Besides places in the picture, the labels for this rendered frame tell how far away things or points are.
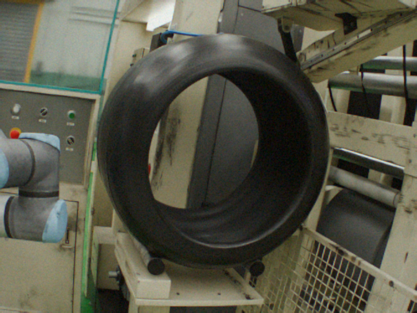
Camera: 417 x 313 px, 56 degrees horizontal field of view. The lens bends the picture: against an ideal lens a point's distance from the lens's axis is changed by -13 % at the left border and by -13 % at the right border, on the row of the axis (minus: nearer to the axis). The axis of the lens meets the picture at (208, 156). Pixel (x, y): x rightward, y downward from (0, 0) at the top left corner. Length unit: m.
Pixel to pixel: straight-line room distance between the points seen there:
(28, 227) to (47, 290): 1.06
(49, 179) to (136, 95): 0.27
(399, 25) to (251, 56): 0.39
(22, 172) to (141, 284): 0.47
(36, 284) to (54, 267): 0.13
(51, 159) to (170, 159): 0.63
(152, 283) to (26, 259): 0.86
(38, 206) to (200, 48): 0.49
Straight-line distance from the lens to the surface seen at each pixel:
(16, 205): 0.88
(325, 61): 1.33
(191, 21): 1.40
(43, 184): 0.84
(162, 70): 0.96
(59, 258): 1.84
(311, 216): 1.62
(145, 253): 1.13
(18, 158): 0.76
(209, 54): 0.98
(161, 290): 1.12
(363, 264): 1.10
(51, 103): 1.74
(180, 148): 1.40
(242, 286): 1.31
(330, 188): 1.96
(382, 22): 1.14
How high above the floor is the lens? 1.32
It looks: 8 degrees down
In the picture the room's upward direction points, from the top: 10 degrees clockwise
